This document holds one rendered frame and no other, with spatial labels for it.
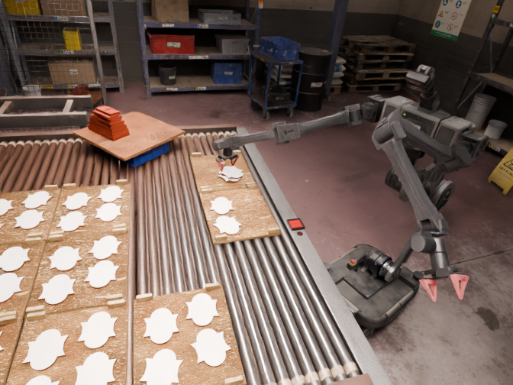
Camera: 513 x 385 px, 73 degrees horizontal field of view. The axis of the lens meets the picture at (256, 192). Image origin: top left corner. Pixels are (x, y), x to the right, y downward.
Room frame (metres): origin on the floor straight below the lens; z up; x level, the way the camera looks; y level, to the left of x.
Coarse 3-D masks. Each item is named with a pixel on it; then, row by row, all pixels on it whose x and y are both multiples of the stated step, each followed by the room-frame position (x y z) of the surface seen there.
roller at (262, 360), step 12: (228, 252) 1.16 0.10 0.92; (240, 276) 1.03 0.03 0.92; (240, 288) 0.96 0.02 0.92; (240, 300) 0.90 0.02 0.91; (252, 312) 0.85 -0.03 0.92; (252, 324) 0.79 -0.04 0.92; (252, 336) 0.75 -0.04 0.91; (264, 348) 0.71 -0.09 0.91; (264, 360) 0.66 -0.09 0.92; (264, 372) 0.62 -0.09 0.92; (264, 384) 0.58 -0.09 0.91; (276, 384) 0.58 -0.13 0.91
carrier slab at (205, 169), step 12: (204, 156) 2.00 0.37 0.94; (216, 156) 2.02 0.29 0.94; (240, 156) 2.05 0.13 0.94; (192, 168) 1.84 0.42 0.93; (204, 168) 1.85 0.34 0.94; (216, 168) 1.87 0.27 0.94; (240, 168) 1.90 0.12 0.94; (204, 180) 1.71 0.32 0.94; (216, 180) 1.73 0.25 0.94; (240, 180) 1.75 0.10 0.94; (252, 180) 1.77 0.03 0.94
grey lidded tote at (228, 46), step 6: (216, 36) 6.04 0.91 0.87; (222, 36) 6.06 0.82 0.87; (228, 36) 6.10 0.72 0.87; (234, 36) 6.15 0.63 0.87; (240, 36) 6.21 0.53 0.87; (216, 42) 6.10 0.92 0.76; (222, 42) 5.85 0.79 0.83; (228, 42) 5.90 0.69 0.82; (234, 42) 5.95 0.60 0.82; (240, 42) 6.00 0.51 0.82; (246, 42) 6.05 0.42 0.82; (222, 48) 5.86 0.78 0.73; (228, 48) 5.91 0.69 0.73; (234, 48) 5.96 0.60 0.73; (240, 48) 6.01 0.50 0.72; (246, 48) 6.06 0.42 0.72
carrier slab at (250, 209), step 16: (224, 192) 1.61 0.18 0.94; (240, 192) 1.63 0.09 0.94; (256, 192) 1.64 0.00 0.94; (208, 208) 1.46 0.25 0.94; (240, 208) 1.48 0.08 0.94; (256, 208) 1.50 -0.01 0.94; (208, 224) 1.33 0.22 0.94; (256, 224) 1.36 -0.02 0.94; (272, 224) 1.38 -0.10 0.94; (224, 240) 1.22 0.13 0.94; (240, 240) 1.25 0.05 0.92
